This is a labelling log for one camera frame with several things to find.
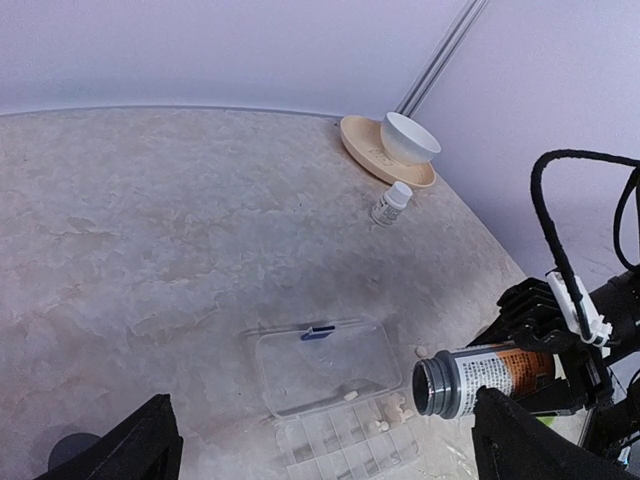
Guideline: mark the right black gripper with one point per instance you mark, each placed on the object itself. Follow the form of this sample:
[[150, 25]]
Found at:
[[589, 383]]

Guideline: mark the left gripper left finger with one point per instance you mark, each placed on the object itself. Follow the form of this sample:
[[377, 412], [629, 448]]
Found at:
[[145, 445]]

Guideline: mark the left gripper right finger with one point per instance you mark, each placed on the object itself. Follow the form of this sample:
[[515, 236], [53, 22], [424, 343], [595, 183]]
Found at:
[[509, 443]]

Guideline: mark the orange pill bottle grey cap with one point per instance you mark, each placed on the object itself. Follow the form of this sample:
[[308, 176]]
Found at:
[[446, 384]]

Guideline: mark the clear plastic pill organizer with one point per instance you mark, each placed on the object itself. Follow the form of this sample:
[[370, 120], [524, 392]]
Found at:
[[305, 372]]

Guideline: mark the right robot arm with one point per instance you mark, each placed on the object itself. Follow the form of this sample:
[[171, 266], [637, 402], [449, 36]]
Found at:
[[618, 302]]

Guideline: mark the pile of beige pills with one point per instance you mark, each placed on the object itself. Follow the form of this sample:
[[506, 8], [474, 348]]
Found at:
[[391, 411]]

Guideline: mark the green plate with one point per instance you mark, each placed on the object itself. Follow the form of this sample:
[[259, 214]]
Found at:
[[550, 421]]

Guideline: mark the small white pill bottle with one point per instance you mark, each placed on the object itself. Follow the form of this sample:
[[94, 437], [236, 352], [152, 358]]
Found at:
[[391, 204]]

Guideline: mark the white bowl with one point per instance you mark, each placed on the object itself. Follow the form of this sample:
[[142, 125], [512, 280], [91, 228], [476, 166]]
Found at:
[[406, 141]]

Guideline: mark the round wooden plate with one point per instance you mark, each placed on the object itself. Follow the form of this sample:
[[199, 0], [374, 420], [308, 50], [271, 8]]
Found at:
[[361, 138]]

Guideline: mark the right aluminium frame post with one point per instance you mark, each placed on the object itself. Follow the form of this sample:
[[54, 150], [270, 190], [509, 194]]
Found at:
[[441, 56]]

